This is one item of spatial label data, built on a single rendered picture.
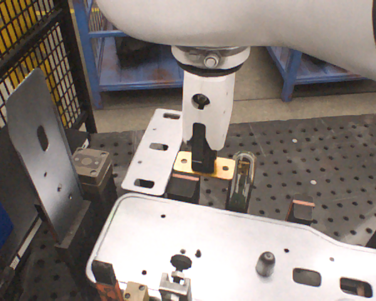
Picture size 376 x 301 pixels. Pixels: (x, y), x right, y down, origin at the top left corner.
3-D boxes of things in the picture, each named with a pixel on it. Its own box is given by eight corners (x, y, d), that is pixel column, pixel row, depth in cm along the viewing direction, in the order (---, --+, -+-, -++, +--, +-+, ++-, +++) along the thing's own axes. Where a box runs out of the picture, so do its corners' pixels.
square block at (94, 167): (128, 238, 108) (110, 150, 82) (119, 263, 103) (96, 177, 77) (103, 232, 109) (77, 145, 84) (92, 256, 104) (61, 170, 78)
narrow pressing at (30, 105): (86, 200, 80) (43, 62, 56) (62, 246, 72) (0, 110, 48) (83, 200, 80) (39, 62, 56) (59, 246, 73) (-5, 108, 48)
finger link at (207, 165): (212, 152, 45) (210, 187, 50) (217, 134, 48) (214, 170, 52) (187, 147, 46) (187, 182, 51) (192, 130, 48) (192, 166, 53)
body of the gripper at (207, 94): (239, 77, 36) (229, 158, 44) (250, 28, 43) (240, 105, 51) (163, 67, 37) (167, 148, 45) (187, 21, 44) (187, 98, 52)
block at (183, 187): (204, 231, 110) (208, 167, 90) (196, 265, 102) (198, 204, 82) (172, 225, 111) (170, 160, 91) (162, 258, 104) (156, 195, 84)
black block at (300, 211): (293, 255, 105) (321, 190, 84) (292, 291, 97) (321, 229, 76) (264, 249, 106) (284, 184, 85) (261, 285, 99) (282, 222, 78)
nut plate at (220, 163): (235, 161, 54) (236, 155, 53) (231, 180, 52) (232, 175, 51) (178, 152, 55) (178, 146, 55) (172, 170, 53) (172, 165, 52)
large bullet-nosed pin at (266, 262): (272, 266, 71) (278, 248, 67) (271, 281, 69) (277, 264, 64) (255, 263, 72) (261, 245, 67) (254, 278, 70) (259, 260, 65)
